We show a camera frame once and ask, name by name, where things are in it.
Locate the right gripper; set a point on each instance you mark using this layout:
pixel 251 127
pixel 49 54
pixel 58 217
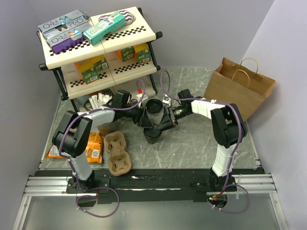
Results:
pixel 168 120

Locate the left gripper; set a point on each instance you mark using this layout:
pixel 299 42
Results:
pixel 142 119

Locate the black plastic cup lid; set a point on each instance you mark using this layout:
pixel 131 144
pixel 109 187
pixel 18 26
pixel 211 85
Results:
pixel 152 132

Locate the brown paper bag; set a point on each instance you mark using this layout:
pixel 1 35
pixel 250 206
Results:
pixel 234 83

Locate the black white paper cup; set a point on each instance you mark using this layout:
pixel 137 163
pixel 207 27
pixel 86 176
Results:
pixel 152 139

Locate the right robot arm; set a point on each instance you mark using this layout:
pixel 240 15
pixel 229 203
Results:
pixel 227 123

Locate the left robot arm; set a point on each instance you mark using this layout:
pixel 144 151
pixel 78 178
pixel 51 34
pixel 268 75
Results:
pixel 71 136

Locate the purple wavy round pack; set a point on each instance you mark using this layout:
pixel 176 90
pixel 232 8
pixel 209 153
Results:
pixel 129 17

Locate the cardboard cup carrier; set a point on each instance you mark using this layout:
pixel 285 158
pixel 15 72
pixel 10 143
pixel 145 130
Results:
pixel 119 162

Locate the cup of straws and napkins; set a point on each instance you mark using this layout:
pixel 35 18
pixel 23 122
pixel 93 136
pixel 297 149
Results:
pixel 99 100

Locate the orange snack bag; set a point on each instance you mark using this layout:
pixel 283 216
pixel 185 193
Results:
pixel 93 151

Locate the cream three-tier shelf rack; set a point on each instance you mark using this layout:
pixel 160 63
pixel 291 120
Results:
pixel 117 74

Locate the yellow green box right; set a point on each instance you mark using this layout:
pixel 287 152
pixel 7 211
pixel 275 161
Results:
pixel 142 53

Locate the orange green box right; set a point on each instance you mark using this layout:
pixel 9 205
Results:
pixel 126 53

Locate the yellow green snack box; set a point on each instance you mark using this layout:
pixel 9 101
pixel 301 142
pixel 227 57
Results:
pixel 100 63

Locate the orange green snack box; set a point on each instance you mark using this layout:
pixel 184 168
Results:
pixel 82 64

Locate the teal carton box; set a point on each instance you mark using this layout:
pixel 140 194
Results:
pixel 110 24

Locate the purple RO box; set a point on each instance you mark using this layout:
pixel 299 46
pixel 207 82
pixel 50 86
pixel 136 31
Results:
pixel 68 39

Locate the silver blue RO box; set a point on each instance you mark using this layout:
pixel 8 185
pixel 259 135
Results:
pixel 62 20

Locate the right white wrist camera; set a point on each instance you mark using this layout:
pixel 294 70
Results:
pixel 166 100

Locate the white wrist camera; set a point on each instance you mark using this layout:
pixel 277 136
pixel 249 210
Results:
pixel 141 96
pixel 166 100

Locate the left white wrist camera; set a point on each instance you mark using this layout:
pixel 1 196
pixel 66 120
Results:
pixel 141 96

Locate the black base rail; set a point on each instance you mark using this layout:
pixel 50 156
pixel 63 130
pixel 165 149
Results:
pixel 142 185

